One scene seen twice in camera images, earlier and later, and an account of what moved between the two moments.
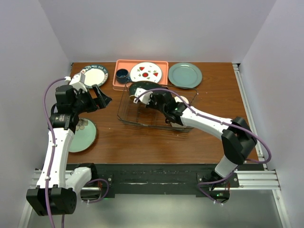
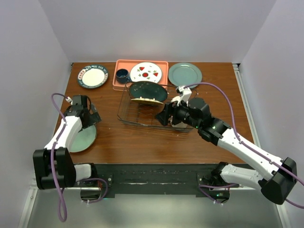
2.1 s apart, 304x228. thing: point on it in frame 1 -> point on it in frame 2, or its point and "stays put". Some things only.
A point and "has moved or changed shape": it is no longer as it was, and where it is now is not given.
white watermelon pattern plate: [146, 71] stays put
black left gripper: [102, 101] -> [93, 118]
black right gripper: [152, 97] -> [163, 116]
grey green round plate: [185, 75] stays put
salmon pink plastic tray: [128, 64] stays put
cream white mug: [174, 124] stays put
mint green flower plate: [85, 135] stays put
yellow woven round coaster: [132, 97] has moved or changed shape
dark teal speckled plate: [147, 85] stays put
